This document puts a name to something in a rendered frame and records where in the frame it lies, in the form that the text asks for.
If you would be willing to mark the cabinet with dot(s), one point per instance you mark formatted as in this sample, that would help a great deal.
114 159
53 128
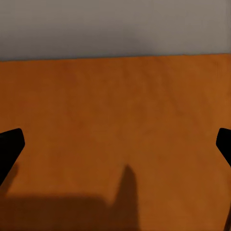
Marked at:
117 144

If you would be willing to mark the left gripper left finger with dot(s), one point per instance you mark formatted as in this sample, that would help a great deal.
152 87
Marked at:
12 143

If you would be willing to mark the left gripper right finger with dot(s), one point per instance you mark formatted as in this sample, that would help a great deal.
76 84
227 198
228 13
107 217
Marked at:
223 143

